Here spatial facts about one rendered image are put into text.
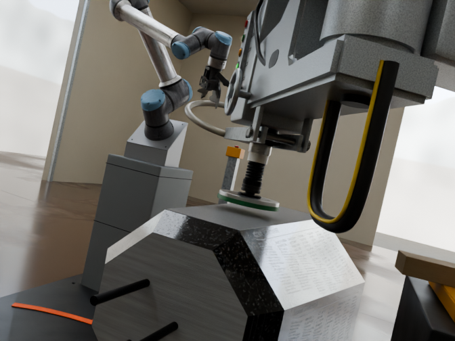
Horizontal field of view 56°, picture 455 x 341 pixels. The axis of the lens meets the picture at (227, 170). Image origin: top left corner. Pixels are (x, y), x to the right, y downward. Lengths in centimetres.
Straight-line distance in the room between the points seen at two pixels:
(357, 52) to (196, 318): 68
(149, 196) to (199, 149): 683
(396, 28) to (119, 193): 212
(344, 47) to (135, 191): 200
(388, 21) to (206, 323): 74
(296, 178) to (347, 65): 776
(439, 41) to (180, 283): 75
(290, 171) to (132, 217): 618
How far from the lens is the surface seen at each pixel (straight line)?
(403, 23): 84
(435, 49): 90
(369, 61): 79
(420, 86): 84
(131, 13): 247
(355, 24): 83
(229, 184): 349
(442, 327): 102
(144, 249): 111
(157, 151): 267
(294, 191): 850
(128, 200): 264
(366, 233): 828
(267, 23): 145
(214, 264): 102
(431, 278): 127
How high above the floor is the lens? 98
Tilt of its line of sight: 2 degrees down
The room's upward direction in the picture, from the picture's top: 13 degrees clockwise
